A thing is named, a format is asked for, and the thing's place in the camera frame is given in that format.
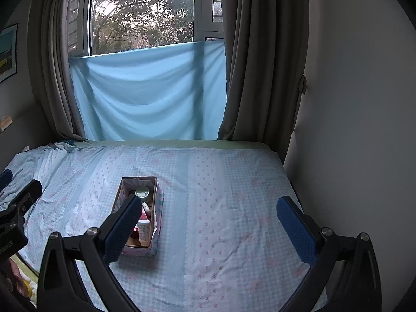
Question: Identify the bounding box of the window with grey frame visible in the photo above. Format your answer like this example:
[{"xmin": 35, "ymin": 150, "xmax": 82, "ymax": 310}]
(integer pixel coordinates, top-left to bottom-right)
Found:
[{"xmin": 67, "ymin": 0, "xmax": 225, "ymax": 57}]

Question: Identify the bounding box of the grey-brown curtain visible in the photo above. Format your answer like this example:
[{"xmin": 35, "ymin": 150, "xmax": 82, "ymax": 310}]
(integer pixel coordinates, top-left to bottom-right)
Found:
[
  {"xmin": 28, "ymin": 0, "xmax": 95, "ymax": 140},
  {"xmin": 218, "ymin": 0, "xmax": 309, "ymax": 152}
]

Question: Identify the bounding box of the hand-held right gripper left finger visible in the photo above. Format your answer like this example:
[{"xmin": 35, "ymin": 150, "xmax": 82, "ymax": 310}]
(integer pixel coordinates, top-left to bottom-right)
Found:
[{"xmin": 37, "ymin": 195, "xmax": 144, "ymax": 312}]

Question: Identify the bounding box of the blue printed bed sheet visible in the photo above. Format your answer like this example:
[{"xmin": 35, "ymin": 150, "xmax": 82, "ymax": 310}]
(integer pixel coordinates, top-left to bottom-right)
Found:
[{"xmin": 0, "ymin": 143, "xmax": 313, "ymax": 312}]

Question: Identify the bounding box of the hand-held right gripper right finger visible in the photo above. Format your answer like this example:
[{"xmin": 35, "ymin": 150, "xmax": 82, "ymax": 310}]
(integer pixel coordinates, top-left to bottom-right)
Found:
[{"xmin": 276, "ymin": 196, "xmax": 382, "ymax": 312}]

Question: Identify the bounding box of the colourful folded bedding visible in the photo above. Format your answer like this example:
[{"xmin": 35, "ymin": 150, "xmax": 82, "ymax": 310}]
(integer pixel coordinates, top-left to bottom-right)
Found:
[{"xmin": 8, "ymin": 253, "xmax": 40, "ymax": 309}]

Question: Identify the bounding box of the light blue window cloth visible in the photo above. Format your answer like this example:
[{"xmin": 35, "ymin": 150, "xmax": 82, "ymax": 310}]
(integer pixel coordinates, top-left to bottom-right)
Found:
[{"xmin": 70, "ymin": 40, "xmax": 228, "ymax": 142}]

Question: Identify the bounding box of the printed cardboard box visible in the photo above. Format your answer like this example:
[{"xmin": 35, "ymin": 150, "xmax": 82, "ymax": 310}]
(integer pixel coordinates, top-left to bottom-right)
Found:
[{"xmin": 112, "ymin": 176, "xmax": 164, "ymax": 257}]

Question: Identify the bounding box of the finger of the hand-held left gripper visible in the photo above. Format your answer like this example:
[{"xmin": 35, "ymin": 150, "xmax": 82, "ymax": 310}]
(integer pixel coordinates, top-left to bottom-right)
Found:
[
  {"xmin": 0, "ymin": 169, "xmax": 14, "ymax": 191},
  {"xmin": 0, "ymin": 180, "xmax": 43, "ymax": 222}
]

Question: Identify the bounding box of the framed wall picture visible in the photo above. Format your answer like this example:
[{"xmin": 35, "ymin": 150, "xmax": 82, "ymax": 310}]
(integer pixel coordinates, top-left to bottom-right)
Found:
[{"xmin": 0, "ymin": 23, "xmax": 19, "ymax": 83}]

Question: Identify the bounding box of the white pill bottle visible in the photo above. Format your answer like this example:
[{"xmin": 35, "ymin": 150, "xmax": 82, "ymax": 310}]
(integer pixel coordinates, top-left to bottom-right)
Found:
[{"xmin": 137, "ymin": 220, "xmax": 152, "ymax": 246}]

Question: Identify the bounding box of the green jar with white lid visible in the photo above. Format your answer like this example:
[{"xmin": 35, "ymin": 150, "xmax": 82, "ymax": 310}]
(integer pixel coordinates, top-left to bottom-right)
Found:
[{"xmin": 135, "ymin": 186, "xmax": 152, "ymax": 203}]

